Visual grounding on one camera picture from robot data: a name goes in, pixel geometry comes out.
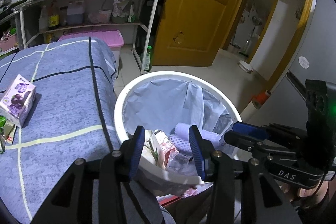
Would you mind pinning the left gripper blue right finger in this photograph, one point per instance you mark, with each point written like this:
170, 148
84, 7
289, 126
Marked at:
196, 141

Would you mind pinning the blue plastic jug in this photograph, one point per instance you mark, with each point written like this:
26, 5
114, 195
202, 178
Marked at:
75, 13

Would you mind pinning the white metal shelf rack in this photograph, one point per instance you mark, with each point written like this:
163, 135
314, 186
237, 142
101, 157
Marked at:
89, 14

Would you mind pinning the blue checked tablecloth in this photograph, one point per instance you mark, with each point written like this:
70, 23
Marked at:
66, 164

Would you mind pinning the white round trash bin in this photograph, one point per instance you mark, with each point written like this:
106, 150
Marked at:
161, 100

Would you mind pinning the pink plastic basket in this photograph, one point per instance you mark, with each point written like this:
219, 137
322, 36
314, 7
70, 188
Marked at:
8, 42

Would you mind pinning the translucent trash bag liner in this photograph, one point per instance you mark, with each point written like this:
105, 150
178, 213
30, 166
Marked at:
162, 181

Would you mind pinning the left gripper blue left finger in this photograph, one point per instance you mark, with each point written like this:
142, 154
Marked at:
135, 150

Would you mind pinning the green pea snack bag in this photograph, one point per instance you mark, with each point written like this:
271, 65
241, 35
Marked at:
2, 135

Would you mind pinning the white floor bowl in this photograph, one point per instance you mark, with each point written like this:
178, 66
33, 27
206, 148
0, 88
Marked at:
245, 67

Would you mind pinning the purple grape milk carton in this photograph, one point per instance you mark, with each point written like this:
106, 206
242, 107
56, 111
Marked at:
18, 100

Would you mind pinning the green glass bottle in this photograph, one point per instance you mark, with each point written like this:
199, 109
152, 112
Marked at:
147, 62

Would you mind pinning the clear plastic cup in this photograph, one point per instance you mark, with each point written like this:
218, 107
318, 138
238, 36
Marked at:
177, 162

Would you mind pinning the yellow wooden door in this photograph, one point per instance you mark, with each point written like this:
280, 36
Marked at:
191, 32

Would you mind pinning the person right hand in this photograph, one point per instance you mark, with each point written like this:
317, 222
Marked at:
308, 197

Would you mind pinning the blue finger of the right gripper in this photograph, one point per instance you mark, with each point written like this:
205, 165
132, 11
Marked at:
242, 141
250, 130

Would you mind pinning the white paper bag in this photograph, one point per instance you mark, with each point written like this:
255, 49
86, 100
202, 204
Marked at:
152, 151

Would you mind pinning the pale green small packet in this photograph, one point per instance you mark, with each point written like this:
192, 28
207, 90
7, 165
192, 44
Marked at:
9, 131

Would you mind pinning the red strawberry milk carton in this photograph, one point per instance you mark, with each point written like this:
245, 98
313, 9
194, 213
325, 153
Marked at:
166, 149

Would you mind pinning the brown cooking oil bottle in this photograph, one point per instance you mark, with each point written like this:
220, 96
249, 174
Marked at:
53, 15

